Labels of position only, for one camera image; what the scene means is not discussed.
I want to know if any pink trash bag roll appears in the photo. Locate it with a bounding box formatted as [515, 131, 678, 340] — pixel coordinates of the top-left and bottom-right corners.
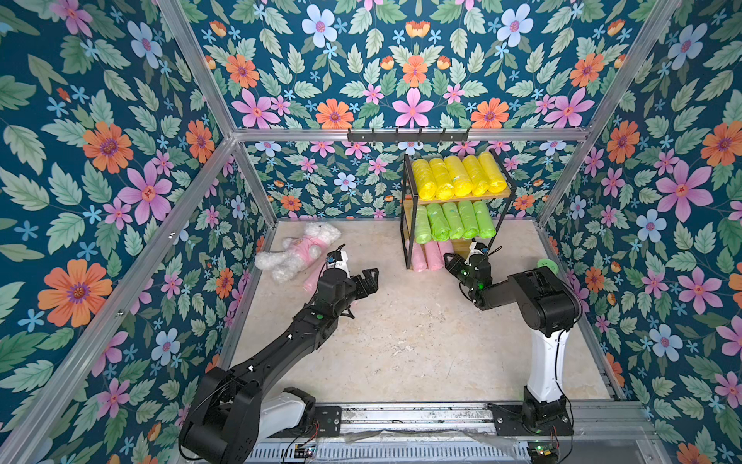
[438, 240, 455, 258]
[423, 241, 444, 272]
[303, 262, 327, 294]
[411, 243, 428, 273]

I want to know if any green trash bag roll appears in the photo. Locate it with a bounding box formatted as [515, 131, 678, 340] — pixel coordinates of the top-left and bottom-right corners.
[414, 205, 433, 245]
[442, 202, 465, 240]
[426, 203, 451, 242]
[473, 200, 497, 239]
[458, 200, 479, 239]

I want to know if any yellow trash bag roll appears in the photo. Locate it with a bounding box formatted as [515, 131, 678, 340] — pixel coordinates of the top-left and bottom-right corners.
[444, 156, 473, 197]
[429, 158, 455, 201]
[478, 152, 507, 194]
[462, 155, 490, 197]
[412, 159, 438, 201]

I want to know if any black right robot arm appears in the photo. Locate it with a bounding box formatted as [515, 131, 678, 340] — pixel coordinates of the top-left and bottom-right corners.
[444, 253, 582, 428]

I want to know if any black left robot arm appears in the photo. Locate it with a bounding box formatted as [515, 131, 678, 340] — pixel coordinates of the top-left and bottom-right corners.
[178, 268, 379, 463]

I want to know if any white pink plush toy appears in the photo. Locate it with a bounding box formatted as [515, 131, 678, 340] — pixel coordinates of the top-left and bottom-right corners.
[255, 222, 342, 283]

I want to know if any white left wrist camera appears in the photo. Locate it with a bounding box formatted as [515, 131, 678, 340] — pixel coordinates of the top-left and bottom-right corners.
[326, 247, 351, 278]

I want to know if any wooden shelf with black frame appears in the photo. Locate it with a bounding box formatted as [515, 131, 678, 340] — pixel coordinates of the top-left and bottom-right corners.
[400, 152, 516, 270]

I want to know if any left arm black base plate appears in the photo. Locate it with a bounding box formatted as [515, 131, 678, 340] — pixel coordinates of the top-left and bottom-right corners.
[276, 388, 343, 438]

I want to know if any black wall hook rail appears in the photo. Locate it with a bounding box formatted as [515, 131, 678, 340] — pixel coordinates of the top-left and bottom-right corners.
[345, 129, 471, 144]

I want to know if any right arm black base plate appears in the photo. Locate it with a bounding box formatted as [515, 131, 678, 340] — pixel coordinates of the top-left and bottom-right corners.
[487, 401, 574, 437]

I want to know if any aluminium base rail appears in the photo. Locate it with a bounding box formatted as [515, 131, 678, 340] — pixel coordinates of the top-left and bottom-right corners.
[243, 400, 671, 463]

